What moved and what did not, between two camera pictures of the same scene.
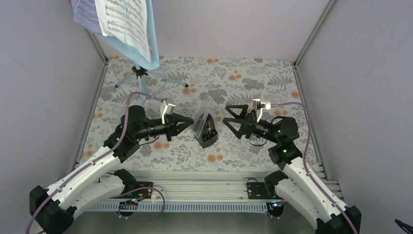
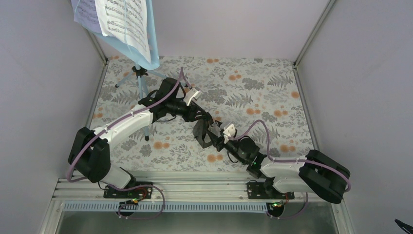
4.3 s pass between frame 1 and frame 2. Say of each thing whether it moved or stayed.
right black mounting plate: stayed
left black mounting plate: stayed
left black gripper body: moved
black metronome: stayed
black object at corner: stayed
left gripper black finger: moved
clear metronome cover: moved
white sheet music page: stayed
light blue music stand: stayed
